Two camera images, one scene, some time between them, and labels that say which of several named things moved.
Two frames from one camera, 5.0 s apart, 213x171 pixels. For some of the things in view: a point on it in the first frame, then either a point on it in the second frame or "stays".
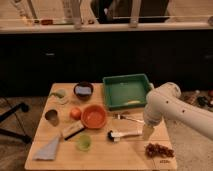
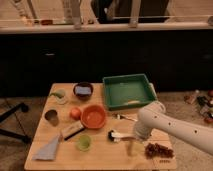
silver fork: [123, 117] stays
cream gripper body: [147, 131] → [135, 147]
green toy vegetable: [60, 93] stays
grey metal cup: [52, 116] stays
